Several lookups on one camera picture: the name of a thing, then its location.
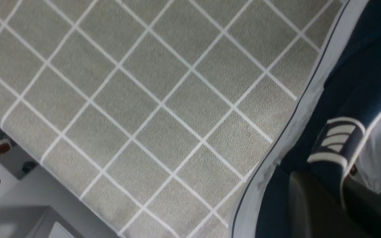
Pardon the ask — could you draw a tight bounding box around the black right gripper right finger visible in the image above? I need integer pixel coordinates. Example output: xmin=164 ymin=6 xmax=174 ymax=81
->
xmin=343 ymin=178 xmax=381 ymax=238

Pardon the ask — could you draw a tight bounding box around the navy slip-on shoe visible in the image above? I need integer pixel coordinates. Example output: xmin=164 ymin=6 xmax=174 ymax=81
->
xmin=228 ymin=0 xmax=381 ymax=238

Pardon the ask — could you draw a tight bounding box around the grey checked tablecloth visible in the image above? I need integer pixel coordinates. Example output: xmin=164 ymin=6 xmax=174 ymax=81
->
xmin=0 ymin=0 xmax=346 ymax=238

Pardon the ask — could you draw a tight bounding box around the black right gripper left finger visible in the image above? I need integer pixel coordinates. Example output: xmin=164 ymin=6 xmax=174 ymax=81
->
xmin=288 ymin=172 xmax=370 ymax=238

